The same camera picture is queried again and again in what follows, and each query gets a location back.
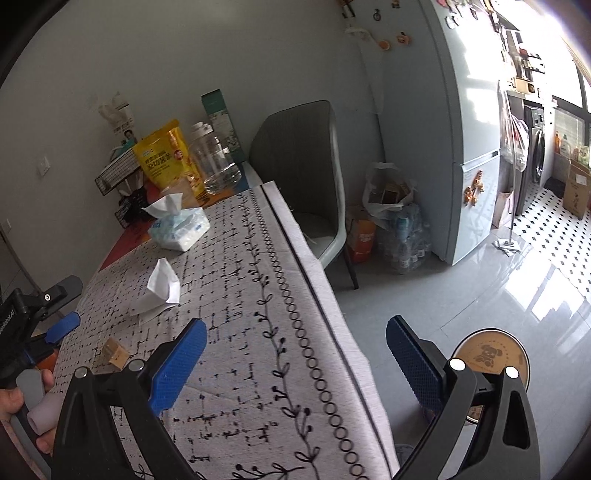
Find black wire rack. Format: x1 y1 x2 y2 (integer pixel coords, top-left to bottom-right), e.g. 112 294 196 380
95 145 149 232

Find small brown paper bag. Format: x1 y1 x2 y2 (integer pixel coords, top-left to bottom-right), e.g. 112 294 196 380
492 189 513 230

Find kitchen wall shelf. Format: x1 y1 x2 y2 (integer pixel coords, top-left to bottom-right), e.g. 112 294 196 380
501 28 546 97

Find pack of water bottles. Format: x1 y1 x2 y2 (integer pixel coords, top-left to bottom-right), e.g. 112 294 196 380
376 203 435 275

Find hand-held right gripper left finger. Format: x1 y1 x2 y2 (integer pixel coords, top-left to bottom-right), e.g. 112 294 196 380
51 318 208 480

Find grey washing machine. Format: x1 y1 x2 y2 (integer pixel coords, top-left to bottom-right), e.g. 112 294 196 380
522 104 548 190

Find small brown cardboard box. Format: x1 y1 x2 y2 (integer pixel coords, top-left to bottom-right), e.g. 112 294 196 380
100 337 130 372

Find grey black-patterned tablecloth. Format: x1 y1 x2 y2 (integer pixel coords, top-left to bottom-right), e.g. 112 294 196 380
46 182 402 480

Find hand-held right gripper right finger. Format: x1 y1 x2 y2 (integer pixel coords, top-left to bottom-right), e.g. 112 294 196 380
385 315 541 480

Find hanging plastic bags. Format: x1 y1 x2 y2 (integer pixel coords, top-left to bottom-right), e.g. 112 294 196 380
499 83 532 172

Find round wooden-top stool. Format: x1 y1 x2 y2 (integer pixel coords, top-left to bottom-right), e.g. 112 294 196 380
450 327 531 423

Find clear plastic jar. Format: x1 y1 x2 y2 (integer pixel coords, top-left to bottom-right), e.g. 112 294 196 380
187 121 243 195

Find large brown cardboard box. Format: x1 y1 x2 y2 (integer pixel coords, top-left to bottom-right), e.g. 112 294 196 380
562 159 591 219

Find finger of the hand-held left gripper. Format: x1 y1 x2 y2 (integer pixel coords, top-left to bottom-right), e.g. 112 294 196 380
23 342 59 368
25 312 81 346

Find yellow snack bag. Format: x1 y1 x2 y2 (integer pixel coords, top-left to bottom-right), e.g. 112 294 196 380
133 119 206 200

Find light blue fridge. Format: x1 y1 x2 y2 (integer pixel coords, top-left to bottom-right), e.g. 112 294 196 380
358 0 502 266

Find red and orange table mat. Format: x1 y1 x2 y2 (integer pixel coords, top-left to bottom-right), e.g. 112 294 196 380
99 175 250 273

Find green and white carton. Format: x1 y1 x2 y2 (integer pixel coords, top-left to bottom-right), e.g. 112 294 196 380
201 89 247 164

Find white tissue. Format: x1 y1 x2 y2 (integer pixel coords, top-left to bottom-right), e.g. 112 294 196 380
128 258 182 318

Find orange figurine fridge magnets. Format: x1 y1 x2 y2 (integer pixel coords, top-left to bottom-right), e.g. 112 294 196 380
464 171 486 206

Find white printed wall bag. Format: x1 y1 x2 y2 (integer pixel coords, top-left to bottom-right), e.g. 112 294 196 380
97 90 139 146

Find white floor mop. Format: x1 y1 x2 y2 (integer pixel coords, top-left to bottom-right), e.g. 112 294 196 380
492 80 526 257

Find grey chair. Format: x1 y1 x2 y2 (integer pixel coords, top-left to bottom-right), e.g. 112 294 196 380
249 100 360 291

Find blue and white tissue pack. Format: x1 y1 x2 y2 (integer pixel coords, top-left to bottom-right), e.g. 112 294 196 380
142 193 211 252

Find plastic bag of boxes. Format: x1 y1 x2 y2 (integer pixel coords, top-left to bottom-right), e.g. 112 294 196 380
362 161 419 227

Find orange carton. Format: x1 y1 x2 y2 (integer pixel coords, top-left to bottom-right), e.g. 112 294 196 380
346 205 379 264

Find person's left hand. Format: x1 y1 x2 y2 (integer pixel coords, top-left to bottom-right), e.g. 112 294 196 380
0 369 57 457

